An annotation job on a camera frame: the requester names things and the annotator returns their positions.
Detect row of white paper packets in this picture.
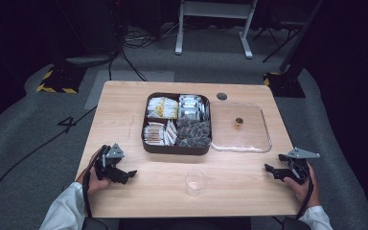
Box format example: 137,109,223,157
163,119,179,147

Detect pile of grey tea bags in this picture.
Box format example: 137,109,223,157
175,118,212,149

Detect pile of silver packets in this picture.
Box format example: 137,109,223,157
178,94,210,122

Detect bundle of black floor cables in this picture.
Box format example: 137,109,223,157
107,27,186,82

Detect person's dark clothing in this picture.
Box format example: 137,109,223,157
81,216,311,230

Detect black tripod stand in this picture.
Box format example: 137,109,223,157
252,18,303,64

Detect left hand-held gripper black cable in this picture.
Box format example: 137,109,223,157
81,145,108,219

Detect pile of brown stick packets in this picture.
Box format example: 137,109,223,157
143,122,167,147

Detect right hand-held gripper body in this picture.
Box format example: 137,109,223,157
285,147,321,186

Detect clear lid with brown knob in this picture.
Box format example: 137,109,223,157
209,102,273,154

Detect hand-held gripper black cable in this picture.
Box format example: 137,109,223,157
296,164,316,220
81,145,108,219

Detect brown divided box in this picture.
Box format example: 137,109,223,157
141,92,213,156

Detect right hand-held gripper black cable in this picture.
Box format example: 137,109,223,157
296,164,316,220

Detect person's right hand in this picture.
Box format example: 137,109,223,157
283,164,322,210

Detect long black floor cable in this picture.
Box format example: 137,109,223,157
0,105,98,221

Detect white metal stand frame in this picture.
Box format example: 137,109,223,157
174,0,259,59

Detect black yellow striped stand base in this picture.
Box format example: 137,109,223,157
263,71,307,99
35,64,87,95

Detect clear plastic cup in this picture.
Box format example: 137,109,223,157
184,168,208,197

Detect pile of white yellow packets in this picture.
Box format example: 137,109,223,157
147,96,179,120

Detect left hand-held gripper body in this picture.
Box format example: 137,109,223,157
93,142,126,181

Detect person's left hand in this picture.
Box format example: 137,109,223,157
76,148,113,196

